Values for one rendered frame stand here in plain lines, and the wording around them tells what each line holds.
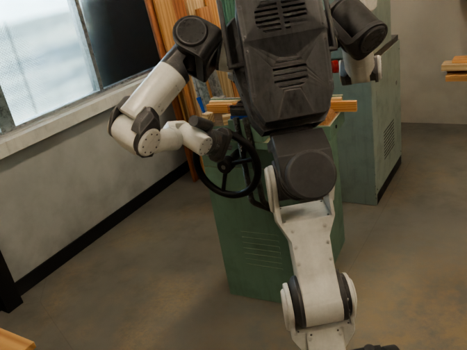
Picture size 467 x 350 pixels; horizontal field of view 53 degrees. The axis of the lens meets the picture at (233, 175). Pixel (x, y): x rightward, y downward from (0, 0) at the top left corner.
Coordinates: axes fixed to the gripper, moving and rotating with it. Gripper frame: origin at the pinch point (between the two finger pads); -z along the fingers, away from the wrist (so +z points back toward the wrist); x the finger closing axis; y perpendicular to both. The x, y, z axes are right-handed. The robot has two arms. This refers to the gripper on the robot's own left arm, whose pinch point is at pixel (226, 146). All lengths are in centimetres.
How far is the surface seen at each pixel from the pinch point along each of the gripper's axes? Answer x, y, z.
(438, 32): 128, -8, -240
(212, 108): 11.2, 32.1, -35.1
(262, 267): -50, -9, -57
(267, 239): -35, -9, -49
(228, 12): 47, 24, -9
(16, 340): -80, 25, 40
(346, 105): 30, -25, -35
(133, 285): -93, 58, -62
